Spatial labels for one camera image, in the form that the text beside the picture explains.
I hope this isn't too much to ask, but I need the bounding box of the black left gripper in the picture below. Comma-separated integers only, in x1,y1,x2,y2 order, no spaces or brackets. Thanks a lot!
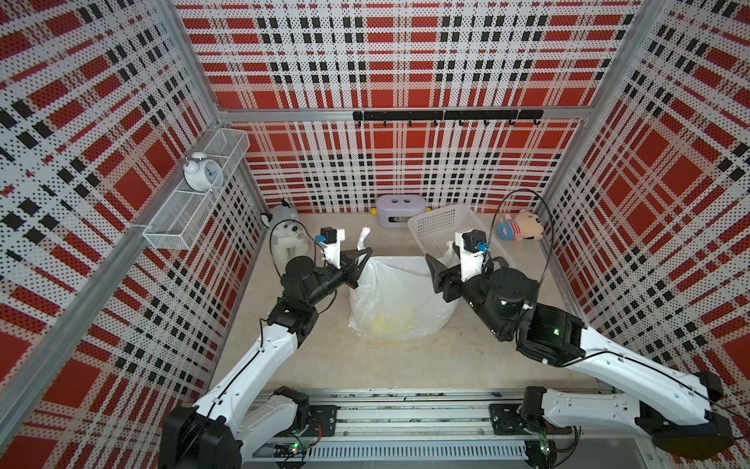
305,247,372,307

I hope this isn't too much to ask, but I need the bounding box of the white perforated plastic basket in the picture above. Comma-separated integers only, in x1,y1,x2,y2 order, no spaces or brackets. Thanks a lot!
407,204,489,268

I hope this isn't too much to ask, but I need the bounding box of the translucent white plastic bag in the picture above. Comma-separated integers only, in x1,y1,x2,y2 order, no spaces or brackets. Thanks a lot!
348,251,459,340

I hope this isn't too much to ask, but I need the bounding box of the yellow banana bunch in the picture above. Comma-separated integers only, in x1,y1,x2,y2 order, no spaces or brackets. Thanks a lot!
368,311,414,340

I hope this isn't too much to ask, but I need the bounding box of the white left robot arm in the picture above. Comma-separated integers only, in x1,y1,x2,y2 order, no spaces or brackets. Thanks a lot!
158,248,372,468

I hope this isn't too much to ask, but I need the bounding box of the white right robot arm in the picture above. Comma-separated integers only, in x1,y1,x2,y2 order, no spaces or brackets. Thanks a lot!
426,254,736,460

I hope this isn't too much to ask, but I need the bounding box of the grey white husky plush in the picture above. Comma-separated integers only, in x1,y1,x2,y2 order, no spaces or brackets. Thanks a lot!
260,199,313,271

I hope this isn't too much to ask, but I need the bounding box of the pink pig plush toy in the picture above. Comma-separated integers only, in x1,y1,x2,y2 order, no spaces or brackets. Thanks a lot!
495,210,544,240

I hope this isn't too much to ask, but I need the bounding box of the white alarm clock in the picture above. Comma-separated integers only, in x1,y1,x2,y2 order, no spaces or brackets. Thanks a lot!
183,152,224,193

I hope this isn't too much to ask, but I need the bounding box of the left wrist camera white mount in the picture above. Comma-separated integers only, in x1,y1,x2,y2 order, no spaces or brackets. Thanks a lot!
316,227,346,269

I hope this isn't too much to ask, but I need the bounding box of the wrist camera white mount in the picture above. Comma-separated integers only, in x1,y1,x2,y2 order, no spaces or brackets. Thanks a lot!
454,230,489,283
316,227,346,269

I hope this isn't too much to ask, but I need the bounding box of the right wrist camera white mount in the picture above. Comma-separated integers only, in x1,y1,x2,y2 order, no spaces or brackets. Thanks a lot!
454,230,489,283

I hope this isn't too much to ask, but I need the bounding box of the black left camera cable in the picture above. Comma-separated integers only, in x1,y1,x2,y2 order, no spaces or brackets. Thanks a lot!
268,219,320,279

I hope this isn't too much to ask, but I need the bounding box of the black camera cable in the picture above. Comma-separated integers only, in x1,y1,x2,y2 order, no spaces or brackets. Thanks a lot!
488,186,556,288
268,219,320,279

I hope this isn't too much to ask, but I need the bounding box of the black right camera cable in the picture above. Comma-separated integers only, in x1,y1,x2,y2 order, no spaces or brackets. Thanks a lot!
488,186,556,288

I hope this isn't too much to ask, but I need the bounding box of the metal base rail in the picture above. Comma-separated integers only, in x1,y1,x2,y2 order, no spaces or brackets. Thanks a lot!
244,389,668,468

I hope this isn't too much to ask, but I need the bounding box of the black wall hook rail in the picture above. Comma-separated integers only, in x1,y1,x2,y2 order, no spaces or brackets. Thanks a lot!
353,109,544,123

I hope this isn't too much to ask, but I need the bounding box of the white wire mesh shelf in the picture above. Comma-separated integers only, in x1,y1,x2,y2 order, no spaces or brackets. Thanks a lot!
144,128,249,251

